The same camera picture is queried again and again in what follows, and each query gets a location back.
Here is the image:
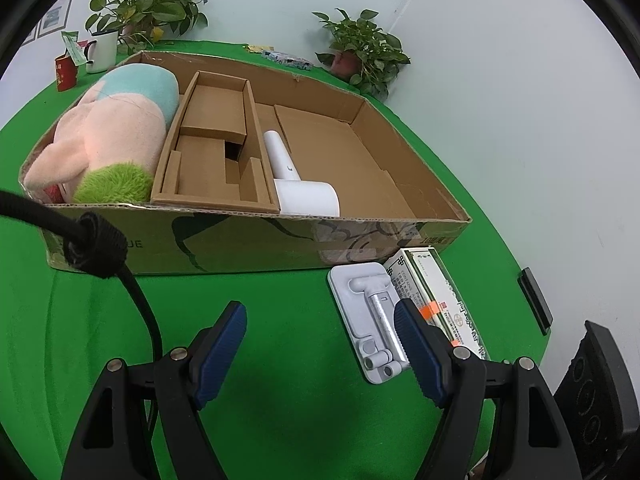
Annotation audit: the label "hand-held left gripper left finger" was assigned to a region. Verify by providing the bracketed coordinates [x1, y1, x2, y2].
[61, 300, 248, 480]

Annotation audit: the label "large cardboard box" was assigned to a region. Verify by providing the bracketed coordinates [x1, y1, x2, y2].
[19, 50, 473, 276]

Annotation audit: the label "wall of framed certificates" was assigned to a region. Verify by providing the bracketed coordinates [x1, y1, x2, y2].
[17, 0, 78, 48]

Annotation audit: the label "potted plant in red pot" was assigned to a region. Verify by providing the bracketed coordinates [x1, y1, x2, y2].
[312, 8, 412, 101]

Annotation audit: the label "white enamel mug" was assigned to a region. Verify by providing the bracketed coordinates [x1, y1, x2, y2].
[82, 30, 120, 74]

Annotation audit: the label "red paper cup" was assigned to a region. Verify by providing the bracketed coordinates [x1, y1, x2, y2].
[54, 52, 79, 92]

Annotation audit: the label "small brown cardboard insert box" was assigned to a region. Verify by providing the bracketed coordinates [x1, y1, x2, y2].
[150, 71, 281, 213]

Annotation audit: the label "small packets at table back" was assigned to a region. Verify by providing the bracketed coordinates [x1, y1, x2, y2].
[261, 50, 314, 71]

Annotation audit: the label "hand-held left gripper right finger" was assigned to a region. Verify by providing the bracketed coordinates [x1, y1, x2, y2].
[393, 299, 583, 480]

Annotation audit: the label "black cable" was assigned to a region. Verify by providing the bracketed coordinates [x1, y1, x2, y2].
[0, 190, 163, 431]

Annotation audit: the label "white hair dryer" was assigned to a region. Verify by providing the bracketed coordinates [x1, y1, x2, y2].
[262, 131, 341, 218]

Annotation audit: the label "pink and teal plush toy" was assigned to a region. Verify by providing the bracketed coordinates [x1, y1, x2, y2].
[22, 65, 181, 205]

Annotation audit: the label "white phone stand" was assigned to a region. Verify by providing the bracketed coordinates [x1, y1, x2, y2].
[327, 262, 413, 386]

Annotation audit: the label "large leafy potted plant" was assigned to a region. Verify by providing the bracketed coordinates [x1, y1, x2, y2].
[85, 0, 208, 53]

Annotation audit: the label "green and white carton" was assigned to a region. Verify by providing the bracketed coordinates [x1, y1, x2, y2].
[382, 247, 493, 361]

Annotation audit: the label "green paper packet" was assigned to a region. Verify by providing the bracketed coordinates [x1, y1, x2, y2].
[61, 31, 86, 66]

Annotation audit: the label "black flat bar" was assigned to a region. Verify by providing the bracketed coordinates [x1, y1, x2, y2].
[516, 267, 554, 336]

